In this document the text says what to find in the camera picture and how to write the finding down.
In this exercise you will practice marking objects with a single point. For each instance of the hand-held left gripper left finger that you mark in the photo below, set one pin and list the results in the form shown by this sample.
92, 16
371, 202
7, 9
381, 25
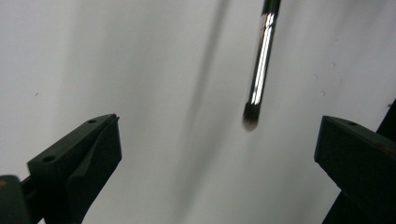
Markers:
77, 149

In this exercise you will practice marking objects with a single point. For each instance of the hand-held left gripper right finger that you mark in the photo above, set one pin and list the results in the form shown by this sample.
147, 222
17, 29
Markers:
358, 155

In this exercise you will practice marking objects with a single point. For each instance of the black makeup brush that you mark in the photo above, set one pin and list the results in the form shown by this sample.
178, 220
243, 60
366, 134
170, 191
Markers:
263, 62

